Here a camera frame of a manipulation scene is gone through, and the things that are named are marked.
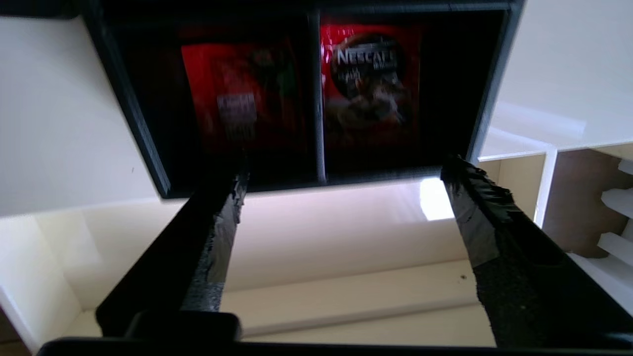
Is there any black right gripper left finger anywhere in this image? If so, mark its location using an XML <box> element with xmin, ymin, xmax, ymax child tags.
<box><xmin>96</xmin><ymin>168</ymin><xmax>250</xmax><ymax>342</ymax></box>

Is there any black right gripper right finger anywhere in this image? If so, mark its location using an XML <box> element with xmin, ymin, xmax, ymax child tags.
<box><xmin>440</xmin><ymin>155</ymin><xmax>633</xmax><ymax>350</ymax></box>

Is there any black compartment organizer box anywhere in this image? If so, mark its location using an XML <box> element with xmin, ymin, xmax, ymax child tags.
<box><xmin>81</xmin><ymin>0</ymin><xmax>525</xmax><ymax>200</ymax></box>

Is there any cream ribbed drawer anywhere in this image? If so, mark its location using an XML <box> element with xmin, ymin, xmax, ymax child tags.
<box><xmin>0</xmin><ymin>148</ymin><xmax>633</xmax><ymax>348</ymax></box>

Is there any red Nescafe sachet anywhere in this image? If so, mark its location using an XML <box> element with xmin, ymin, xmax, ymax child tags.
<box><xmin>320</xmin><ymin>22</ymin><xmax>422</xmax><ymax>145</ymax></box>

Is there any plain red sachet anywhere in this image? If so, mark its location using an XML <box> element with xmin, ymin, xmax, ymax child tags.
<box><xmin>180</xmin><ymin>42</ymin><xmax>300</xmax><ymax>150</ymax></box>

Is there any white slatted cabinet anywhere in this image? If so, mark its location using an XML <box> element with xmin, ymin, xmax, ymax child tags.
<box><xmin>0</xmin><ymin>0</ymin><xmax>633</xmax><ymax>219</ymax></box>

